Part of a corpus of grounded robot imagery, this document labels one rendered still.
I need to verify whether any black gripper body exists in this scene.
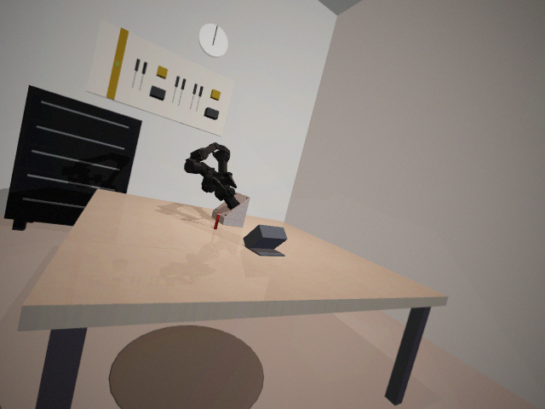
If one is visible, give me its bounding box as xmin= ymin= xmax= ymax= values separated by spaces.
xmin=201 ymin=167 xmax=232 ymax=188

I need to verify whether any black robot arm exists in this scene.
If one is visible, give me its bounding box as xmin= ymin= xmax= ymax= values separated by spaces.
xmin=184 ymin=142 xmax=240 ymax=210

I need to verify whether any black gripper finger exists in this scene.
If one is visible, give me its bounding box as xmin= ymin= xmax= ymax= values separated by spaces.
xmin=225 ymin=175 xmax=237 ymax=188
xmin=207 ymin=177 xmax=226 ymax=191

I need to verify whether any grey square panel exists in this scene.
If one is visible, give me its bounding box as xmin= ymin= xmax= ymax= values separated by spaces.
xmin=244 ymin=224 xmax=287 ymax=256

